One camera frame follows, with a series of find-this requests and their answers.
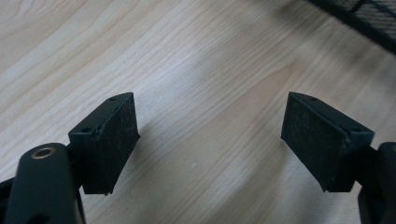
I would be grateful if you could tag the black mesh basket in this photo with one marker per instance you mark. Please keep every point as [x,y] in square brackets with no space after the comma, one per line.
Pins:
[367,18]

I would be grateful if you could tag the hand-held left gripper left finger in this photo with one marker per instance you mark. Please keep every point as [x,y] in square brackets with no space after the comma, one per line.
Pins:
[106,143]

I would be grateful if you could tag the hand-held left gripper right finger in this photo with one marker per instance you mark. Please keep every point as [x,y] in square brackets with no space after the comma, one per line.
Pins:
[323,140]

